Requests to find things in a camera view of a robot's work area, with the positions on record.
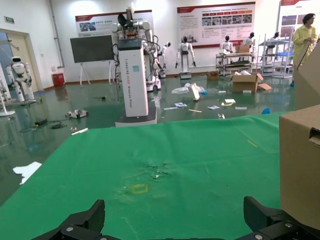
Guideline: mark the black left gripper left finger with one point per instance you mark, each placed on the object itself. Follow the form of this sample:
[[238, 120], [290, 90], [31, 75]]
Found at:
[[82, 225]]

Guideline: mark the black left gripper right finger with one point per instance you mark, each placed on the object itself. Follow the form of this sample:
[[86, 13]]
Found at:
[[267, 222]]

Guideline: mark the brown cardboard box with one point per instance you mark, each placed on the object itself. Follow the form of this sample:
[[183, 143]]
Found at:
[[297, 175]]

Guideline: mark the white crumpled paper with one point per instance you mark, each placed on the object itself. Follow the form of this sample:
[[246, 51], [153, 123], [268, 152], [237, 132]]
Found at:
[[26, 171]]

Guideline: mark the yellow square tape mark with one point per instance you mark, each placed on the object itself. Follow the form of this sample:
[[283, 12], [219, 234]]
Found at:
[[133, 191]]

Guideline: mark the yellow tape strip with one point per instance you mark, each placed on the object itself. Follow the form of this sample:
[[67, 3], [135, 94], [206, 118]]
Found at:
[[252, 143]]

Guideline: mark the green table cloth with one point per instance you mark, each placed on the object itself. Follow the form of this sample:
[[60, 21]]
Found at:
[[187, 150]]

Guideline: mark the blue shoe cover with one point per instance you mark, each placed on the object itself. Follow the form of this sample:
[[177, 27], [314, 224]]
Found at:
[[265, 111]]

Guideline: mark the white robot part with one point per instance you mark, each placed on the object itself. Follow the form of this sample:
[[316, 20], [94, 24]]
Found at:
[[77, 113]]

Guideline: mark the white round base stand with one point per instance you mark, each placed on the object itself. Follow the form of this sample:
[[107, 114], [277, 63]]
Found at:
[[5, 110]]

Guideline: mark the open cardboard carton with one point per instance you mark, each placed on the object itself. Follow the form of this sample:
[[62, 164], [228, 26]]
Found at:
[[245, 83]]

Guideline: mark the red bin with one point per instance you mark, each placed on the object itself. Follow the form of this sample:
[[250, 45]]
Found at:
[[58, 80]]

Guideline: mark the upright cardboard piece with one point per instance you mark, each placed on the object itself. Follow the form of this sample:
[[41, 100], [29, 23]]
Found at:
[[195, 92]]

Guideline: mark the tall white wheeled robot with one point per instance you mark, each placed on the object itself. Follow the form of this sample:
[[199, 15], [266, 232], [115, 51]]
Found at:
[[132, 80]]

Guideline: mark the small printed carton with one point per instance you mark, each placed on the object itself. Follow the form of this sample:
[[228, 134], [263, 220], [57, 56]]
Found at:
[[213, 75]]

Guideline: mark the clear plastic bag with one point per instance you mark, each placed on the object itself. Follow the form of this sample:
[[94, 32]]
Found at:
[[181, 90]]

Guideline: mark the metal work table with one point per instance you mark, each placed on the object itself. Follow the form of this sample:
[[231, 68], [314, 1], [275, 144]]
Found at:
[[235, 63]]

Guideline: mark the metal shelf rack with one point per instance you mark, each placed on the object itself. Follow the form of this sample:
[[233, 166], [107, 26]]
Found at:
[[276, 60]]

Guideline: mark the small brown carton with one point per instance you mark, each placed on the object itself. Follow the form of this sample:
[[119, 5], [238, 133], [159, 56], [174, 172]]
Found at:
[[242, 49]]

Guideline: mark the black display board on stand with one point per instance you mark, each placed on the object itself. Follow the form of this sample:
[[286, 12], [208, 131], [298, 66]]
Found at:
[[91, 48]]

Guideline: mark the beige door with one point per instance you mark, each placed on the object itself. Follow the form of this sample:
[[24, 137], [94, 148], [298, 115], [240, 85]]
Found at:
[[22, 55]]

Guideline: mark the person in yellow coat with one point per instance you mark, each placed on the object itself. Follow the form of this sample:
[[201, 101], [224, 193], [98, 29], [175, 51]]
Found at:
[[303, 40]]

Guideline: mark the green exit sign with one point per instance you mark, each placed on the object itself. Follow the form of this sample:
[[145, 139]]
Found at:
[[9, 20]]

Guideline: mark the grey wall pipe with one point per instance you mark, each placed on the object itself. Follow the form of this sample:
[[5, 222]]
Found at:
[[56, 32]]

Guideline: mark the red header wall poster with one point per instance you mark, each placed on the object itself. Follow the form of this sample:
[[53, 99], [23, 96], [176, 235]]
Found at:
[[290, 15], [217, 22], [100, 22]]

